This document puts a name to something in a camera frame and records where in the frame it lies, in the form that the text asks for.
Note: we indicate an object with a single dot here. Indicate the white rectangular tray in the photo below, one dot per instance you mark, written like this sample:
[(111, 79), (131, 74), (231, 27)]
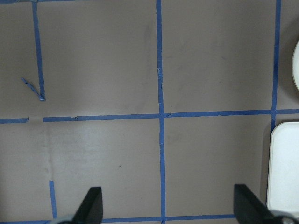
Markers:
[(283, 177)]

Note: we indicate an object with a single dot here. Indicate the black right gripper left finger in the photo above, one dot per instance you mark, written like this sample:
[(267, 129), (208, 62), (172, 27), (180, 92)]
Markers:
[(90, 210)]

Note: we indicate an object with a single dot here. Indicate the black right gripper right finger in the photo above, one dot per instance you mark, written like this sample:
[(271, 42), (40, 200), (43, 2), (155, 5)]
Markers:
[(248, 209)]

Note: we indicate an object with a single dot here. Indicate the cream round plate with lemon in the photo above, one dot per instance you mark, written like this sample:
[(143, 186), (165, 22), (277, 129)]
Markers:
[(295, 66)]

